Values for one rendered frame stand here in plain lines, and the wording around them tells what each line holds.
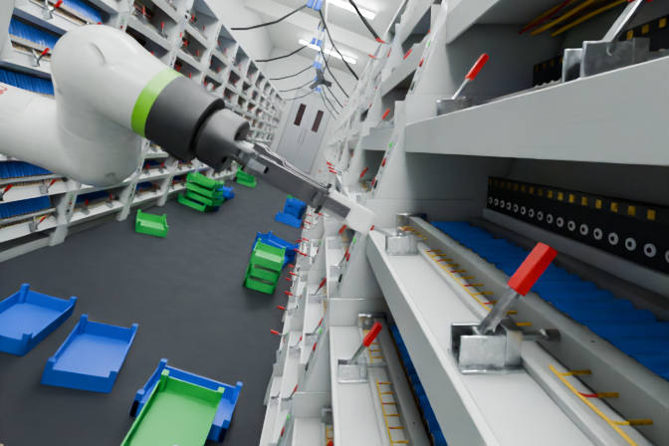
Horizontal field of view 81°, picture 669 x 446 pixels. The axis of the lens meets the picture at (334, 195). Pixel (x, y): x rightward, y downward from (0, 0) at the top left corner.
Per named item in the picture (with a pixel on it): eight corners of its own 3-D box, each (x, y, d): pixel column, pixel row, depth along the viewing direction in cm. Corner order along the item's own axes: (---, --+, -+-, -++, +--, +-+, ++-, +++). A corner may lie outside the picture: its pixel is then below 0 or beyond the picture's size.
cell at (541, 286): (597, 305, 34) (526, 306, 34) (583, 297, 36) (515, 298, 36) (599, 285, 34) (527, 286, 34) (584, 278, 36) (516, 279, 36)
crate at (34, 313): (19, 301, 154) (24, 283, 153) (72, 315, 157) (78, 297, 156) (-45, 340, 124) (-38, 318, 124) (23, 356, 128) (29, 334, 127)
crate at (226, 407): (128, 415, 120) (135, 392, 119) (155, 377, 140) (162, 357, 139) (222, 443, 122) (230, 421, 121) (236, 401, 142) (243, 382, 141)
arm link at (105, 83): (21, 17, 40) (99, -3, 48) (28, 113, 47) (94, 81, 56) (145, 89, 41) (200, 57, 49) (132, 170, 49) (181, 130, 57)
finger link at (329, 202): (316, 187, 49) (316, 190, 46) (350, 207, 50) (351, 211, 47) (310, 197, 49) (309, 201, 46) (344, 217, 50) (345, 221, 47)
